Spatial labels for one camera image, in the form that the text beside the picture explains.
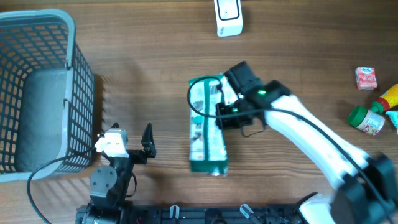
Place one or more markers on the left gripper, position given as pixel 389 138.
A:
pixel 141 157

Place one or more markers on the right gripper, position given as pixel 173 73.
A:
pixel 224 123

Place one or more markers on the green 3M gloves package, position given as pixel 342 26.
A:
pixel 208 153

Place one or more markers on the green lid seasoning jar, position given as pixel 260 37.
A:
pixel 366 121

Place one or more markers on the red white small packet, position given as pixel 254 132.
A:
pixel 366 78

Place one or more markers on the red chili sauce bottle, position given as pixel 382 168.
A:
pixel 386 101

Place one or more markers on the mint wet wipes pack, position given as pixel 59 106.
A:
pixel 393 115

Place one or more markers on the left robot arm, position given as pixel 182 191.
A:
pixel 109 184

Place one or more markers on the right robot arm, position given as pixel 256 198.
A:
pixel 365 187

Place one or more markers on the white barcode scanner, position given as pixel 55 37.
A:
pixel 229 17

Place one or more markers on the grey plastic shopping basket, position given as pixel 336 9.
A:
pixel 47 97

